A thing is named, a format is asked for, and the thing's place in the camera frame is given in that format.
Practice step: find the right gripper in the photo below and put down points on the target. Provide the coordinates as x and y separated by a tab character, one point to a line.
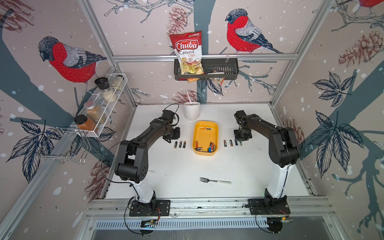
247	136

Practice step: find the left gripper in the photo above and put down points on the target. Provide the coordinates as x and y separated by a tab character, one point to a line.
177	135

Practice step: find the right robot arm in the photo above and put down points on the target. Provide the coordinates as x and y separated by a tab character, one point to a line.
283	152

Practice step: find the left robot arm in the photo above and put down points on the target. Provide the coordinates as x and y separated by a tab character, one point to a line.
132	161

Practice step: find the yellow plastic storage tray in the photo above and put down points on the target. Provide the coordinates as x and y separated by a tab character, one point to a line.
206	142

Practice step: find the white cup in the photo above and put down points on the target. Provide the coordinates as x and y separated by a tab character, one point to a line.
192	110

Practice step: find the silver fork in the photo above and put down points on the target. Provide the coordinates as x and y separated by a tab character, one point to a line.
206	180

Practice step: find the pale lid spice jar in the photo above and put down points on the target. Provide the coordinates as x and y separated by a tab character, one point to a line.
118	83

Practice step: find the silver lid spice jar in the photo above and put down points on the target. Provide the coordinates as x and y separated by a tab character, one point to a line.
95	112

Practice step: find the black lid spice jar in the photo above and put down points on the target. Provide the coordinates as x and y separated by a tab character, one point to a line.
107	92

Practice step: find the red cassava chips bag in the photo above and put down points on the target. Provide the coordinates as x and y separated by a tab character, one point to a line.
188	49

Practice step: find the orange spice jar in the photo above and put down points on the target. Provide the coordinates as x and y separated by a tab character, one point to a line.
84	123

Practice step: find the black wire wall basket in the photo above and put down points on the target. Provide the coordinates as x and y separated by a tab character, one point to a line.
213	68

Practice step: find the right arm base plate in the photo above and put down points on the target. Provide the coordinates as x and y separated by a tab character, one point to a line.
276	207

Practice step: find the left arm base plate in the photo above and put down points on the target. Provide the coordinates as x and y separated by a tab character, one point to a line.
157	208

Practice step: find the white wire spice rack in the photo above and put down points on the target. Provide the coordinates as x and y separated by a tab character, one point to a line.
107	107

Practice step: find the chrome wire hook rack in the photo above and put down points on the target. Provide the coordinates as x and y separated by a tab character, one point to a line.
73	146

